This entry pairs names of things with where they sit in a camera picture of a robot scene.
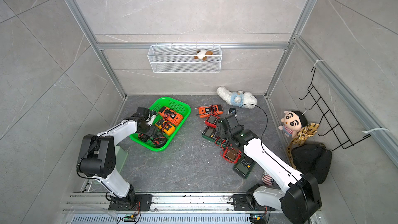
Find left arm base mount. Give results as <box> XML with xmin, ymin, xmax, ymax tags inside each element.
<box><xmin>106</xmin><ymin>189</ymin><xmax>153</xmax><ymax>212</ymax></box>

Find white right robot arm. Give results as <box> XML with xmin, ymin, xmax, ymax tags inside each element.
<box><xmin>216</xmin><ymin>114</ymin><xmax>322</xmax><ymax>224</ymax></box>

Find orange multimeter back side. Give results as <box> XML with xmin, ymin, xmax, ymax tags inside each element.
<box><xmin>197</xmin><ymin>105</ymin><xmax>223</xmax><ymax>118</ymax></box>

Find red multimeter brown screen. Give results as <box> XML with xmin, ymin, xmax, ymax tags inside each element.
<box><xmin>220</xmin><ymin>147</ymin><xmax>241</xmax><ymax>164</ymax></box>

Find leopard print cloth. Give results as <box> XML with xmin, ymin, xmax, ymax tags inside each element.
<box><xmin>286</xmin><ymin>123</ymin><xmax>320</xmax><ymax>169</ymax></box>

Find dark green multimeter yellow button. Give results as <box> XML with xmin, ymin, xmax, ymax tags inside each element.
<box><xmin>201</xmin><ymin>126</ymin><xmax>227</xmax><ymax>148</ymax></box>

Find small brown white plush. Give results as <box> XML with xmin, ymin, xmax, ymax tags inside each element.
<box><xmin>193</xmin><ymin>49</ymin><xmax>213</xmax><ymax>61</ymax></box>

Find small black multimeter red leads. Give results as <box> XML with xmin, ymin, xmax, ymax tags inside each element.
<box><xmin>138</xmin><ymin>131</ymin><xmax>167</xmax><ymax>148</ymax></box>

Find cartoon boy plush doll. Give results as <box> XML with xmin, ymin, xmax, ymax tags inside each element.
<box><xmin>278</xmin><ymin>111</ymin><xmax>308</xmax><ymax>138</ymax></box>

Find white plush dog blue shirt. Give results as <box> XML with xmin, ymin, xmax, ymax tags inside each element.
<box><xmin>216</xmin><ymin>86</ymin><xmax>258</xmax><ymax>109</ymax></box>

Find green multimeter grey screen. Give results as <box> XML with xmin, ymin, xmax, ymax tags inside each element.
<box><xmin>233</xmin><ymin>155</ymin><xmax>256</xmax><ymax>179</ymax></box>

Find black fabric bag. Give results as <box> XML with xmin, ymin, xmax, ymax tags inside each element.
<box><xmin>292</xmin><ymin>143</ymin><xmax>332</xmax><ymax>184</ymax></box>

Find newspaper flag print pouch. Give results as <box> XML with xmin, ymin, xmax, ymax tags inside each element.
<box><xmin>262</xmin><ymin>171</ymin><xmax>275</xmax><ymax>187</ymax></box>

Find orange multimeter with black leads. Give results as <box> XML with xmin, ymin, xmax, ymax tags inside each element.
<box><xmin>159</xmin><ymin>106</ymin><xmax>183</xmax><ymax>126</ymax></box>

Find red multimeter with leads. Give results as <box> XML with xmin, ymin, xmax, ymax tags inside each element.
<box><xmin>205</xmin><ymin>114</ymin><xmax>220</xmax><ymax>129</ymax></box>

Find black wire wall rack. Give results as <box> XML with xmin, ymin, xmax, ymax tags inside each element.
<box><xmin>299</xmin><ymin>67</ymin><xmax>371</xmax><ymax>151</ymax></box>

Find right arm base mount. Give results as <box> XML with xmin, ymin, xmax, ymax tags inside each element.
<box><xmin>228</xmin><ymin>184</ymin><xmax>276</xmax><ymax>212</ymax></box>

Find green plastic basket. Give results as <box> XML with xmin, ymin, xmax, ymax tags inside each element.
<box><xmin>130</xmin><ymin>97</ymin><xmax>191</xmax><ymax>152</ymax></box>

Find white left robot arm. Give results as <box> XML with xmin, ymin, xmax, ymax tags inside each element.
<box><xmin>76</xmin><ymin>107</ymin><xmax>157</xmax><ymax>203</ymax></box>

